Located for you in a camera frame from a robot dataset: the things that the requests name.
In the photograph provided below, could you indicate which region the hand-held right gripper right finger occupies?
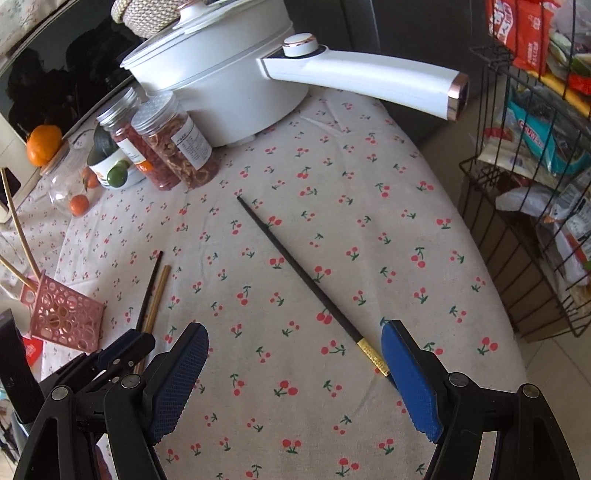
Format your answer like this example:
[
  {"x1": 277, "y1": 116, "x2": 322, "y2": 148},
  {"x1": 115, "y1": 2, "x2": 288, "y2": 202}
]
[{"x1": 379, "y1": 319, "x2": 581, "y2": 480}]

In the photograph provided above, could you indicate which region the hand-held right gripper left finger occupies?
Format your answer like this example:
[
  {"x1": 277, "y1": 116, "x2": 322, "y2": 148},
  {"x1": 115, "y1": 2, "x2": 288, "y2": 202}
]
[{"x1": 16, "y1": 322, "x2": 210, "y2": 480}]

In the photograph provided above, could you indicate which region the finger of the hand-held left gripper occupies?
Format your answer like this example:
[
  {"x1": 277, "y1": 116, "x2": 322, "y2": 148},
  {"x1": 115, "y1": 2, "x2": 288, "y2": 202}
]
[{"x1": 41, "y1": 329, "x2": 156, "y2": 394}]

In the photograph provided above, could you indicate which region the black chopstick with gold band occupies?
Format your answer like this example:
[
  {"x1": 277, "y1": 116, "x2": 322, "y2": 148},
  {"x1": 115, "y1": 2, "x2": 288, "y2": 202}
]
[
  {"x1": 236, "y1": 196, "x2": 394, "y2": 378},
  {"x1": 134, "y1": 251, "x2": 164, "y2": 332}
]

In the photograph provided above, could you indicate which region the wooden chopstick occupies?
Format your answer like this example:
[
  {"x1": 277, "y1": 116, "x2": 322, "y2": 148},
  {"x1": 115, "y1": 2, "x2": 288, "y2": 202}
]
[
  {"x1": 1, "y1": 167, "x2": 41, "y2": 280},
  {"x1": 0, "y1": 255, "x2": 37, "y2": 295},
  {"x1": 140, "y1": 264, "x2": 172, "y2": 334}
]

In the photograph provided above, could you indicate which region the pink plastic utensil basket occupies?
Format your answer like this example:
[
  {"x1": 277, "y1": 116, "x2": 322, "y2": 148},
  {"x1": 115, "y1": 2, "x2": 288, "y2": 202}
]
[{"x1": 20, "y1": 271, "x2": 107, "y2": 355}]

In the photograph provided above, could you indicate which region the white ceramic bowl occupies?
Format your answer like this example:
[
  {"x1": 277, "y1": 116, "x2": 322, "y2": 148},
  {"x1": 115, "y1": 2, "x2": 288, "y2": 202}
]
[{"x1": 87, "y1": 138, "x2": 149, "y2": 191}]

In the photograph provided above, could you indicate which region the cherry print tablecloth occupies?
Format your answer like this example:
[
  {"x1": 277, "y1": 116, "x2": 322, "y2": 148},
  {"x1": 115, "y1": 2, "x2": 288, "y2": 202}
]
[{"x1": 0, "y1": 87, "x2": 530, "y2": 480}]

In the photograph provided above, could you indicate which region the glass jar with wooden lid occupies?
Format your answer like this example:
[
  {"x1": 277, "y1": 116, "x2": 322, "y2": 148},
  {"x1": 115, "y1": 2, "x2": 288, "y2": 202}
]
[{"x1": 40, "y1": 140, "x2": 105, "y2": 219}]

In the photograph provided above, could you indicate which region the jar of red dried fruit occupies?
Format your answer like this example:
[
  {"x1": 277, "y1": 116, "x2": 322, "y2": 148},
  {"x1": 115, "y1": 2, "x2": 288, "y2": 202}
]
[{"x1": 95, "y1": 87, "x2": 182, "y2": 191}]

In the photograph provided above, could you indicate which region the jar of dried slices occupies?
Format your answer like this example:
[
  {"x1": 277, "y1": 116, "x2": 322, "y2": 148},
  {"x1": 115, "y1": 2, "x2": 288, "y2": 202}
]
[{"x1": 130, "y1": 90, "x2": 222, "y2": 189}]

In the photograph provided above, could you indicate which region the large orange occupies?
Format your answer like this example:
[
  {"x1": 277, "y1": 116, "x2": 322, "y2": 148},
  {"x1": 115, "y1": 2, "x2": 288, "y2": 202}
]
[{"x1": 26, "y1": 124, "x2": 64, "y2": 167}]

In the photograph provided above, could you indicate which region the white electric cooking pot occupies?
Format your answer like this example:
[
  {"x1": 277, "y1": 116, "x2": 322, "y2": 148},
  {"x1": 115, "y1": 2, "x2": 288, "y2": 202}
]
[{"x1": 120, "y1": 0, "x2": 468, "y2": 148}]

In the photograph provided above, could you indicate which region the black microwave oven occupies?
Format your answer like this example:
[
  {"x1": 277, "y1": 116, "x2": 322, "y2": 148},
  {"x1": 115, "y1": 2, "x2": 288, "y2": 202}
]
[{"x1": 0, "y1": 9, "x2": 141, "y2": 153}]

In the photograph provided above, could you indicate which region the blue snack packet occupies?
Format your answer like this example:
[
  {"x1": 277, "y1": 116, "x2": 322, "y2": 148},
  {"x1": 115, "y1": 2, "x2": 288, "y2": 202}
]
[{"x1": 507, "y1": 100, "x2": 591, "y2": 177}]

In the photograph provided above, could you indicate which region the red snack packet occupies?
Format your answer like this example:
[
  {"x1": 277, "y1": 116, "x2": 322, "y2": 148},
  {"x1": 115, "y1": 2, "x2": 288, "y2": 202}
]
[{"x1": 485, "y1": 0, "x2": 556, "y2": 75}]

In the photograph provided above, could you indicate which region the black wire rack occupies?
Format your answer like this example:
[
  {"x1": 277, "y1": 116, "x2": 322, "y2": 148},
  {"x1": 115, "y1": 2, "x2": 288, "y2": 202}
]
[{"x1": 458, "y1": 43, "x2": 591, "y2": 343}]

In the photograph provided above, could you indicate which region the woven rope basket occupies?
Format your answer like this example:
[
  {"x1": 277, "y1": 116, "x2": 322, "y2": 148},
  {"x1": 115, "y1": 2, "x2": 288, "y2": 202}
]
[{"x1": 110, "y1": 0, "x2": 186, "y2": 41}]

